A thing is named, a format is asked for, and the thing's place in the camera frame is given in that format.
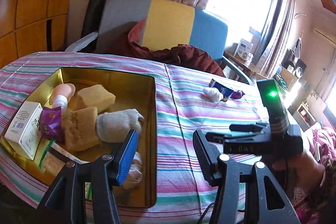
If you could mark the left gripper black right finger ribbed pad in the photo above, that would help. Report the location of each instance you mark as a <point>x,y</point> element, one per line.
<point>265,199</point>

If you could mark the purple snack packet in tin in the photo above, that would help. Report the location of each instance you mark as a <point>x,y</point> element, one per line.
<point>50,124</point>

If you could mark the wooden wardrobe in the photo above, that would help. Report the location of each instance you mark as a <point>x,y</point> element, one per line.
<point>29,26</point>

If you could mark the dark red jacket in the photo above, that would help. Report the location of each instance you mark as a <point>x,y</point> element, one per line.
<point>181,55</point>

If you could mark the green edged cracker packet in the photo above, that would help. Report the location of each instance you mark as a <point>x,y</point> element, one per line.
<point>54,158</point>

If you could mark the grey yellow blue chair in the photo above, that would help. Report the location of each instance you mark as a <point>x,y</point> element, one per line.
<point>167,24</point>

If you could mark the black rolled mat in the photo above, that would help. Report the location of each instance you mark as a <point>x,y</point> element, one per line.
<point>92,16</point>

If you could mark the purple snack packet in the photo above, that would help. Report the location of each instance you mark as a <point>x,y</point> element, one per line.
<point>50,124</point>
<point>238,94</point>

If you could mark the white cardboard box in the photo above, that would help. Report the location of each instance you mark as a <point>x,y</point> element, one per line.
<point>23,133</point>

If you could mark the striped pink green tablecloth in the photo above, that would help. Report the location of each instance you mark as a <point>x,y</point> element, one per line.
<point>182,193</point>

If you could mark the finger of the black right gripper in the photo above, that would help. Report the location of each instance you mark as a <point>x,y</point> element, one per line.
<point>258,127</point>
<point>230,139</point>

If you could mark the yellow sponge upper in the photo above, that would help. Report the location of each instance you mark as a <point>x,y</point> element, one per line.
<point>94,96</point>

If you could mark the rolled grey white sock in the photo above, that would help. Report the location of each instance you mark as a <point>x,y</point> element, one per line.
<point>114,127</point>

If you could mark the gold metal tin box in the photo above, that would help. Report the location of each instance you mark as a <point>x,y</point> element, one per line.
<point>132,91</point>

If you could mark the yellow sponge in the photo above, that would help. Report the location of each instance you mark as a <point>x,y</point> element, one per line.
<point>80,129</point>
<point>94,96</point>

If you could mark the wooden desk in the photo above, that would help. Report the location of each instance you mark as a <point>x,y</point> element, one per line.
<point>249,70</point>

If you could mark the pink white bottle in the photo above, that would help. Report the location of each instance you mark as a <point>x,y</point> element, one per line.
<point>61,95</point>

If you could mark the white product box on desk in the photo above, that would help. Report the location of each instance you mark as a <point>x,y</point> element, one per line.
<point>243,49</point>

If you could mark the white sock ball in tin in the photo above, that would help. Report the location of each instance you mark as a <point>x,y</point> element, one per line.
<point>134,176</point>

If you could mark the yellow sponge lower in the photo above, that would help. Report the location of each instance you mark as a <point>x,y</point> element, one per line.
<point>80,129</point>

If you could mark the blue Tempo tissue pack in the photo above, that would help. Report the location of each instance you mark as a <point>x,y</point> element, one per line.
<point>225,91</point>

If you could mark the white plastic wad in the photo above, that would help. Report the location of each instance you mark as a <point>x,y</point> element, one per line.
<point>213,94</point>

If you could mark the person's right hand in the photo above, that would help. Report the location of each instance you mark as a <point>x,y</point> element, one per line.
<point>309,173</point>

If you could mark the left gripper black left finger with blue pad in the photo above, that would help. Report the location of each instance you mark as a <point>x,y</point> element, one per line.
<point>64,201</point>

